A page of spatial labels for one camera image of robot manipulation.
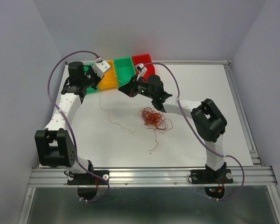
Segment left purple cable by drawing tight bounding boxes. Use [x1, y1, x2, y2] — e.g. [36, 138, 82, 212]
[47, 50, 110, 203]

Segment green bin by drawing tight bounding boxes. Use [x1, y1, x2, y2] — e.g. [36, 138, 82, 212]
[113, 57, 136, 87]
[84, 63, 99, 94]

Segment red bin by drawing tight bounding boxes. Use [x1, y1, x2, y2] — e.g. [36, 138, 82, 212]
[132, 54, 155, 79]

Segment leftmost green bin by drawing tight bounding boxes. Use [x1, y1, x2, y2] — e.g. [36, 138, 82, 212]
[84, 63, 99, 94]

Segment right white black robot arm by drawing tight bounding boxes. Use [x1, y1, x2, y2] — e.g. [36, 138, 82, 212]
[118, 75, 233, 185]

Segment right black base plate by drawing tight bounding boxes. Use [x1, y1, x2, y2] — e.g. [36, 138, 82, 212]
[189, 169, 233, 186]

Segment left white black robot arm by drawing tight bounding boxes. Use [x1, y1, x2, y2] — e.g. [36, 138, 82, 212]
[35, 62, 107, 184]

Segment aluminium front rail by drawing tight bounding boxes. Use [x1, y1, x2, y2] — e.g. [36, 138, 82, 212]
[28, 167, 278, 188]

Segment yellow bin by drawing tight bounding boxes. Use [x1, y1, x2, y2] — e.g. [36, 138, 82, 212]
[98, 60, 119, 91]

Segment orange wire bundle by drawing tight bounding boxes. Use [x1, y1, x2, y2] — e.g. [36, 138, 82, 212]
[137, 106, 173, 152]

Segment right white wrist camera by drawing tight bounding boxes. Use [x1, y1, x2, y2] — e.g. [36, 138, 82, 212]
[135, 63, 147, 80]

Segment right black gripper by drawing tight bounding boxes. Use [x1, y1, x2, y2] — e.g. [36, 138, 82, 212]
[118, 75, 155, 99]

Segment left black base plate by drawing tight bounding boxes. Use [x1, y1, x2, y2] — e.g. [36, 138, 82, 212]
[67, 170, 110, 186]

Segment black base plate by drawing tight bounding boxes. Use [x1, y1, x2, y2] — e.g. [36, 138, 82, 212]
[189, 169, 233, 186]
[67, 170, 110, 186]

